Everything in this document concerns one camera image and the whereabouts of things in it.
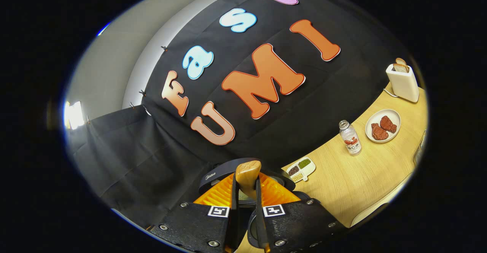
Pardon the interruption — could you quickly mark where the red meat piece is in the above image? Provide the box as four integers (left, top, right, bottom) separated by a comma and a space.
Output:
380, 116, 397, 133
371, 123, 388, 141

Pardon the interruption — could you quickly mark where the black backdrop cloth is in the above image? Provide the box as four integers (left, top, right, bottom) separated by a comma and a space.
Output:
67, 0, 419, 231

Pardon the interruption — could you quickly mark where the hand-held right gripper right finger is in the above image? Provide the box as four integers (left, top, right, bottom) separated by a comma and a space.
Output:
255, 171, 347, 253

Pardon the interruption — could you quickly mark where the wooden spoon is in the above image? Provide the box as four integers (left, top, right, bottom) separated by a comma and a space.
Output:
235, 161, 262, 201

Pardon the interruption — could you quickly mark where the clear bottle with red label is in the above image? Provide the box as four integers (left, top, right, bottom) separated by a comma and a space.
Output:
339, 120, 362, 156

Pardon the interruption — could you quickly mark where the white divided dish of beans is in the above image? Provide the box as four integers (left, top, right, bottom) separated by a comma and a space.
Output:
286, 157, 316, 183

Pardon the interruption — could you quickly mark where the black and silver rice cooker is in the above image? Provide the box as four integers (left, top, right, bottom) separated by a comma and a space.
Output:
199, 158, 310, 250

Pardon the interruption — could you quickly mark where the white round plate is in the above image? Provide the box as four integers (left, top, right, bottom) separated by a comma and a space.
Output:
365, 109, 401, 143

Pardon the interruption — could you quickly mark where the white toaster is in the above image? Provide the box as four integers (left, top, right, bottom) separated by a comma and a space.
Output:
386, 64, 420, 103

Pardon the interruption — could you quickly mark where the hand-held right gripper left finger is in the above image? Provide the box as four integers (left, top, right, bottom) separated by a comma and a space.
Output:
148, 173, 238, 253

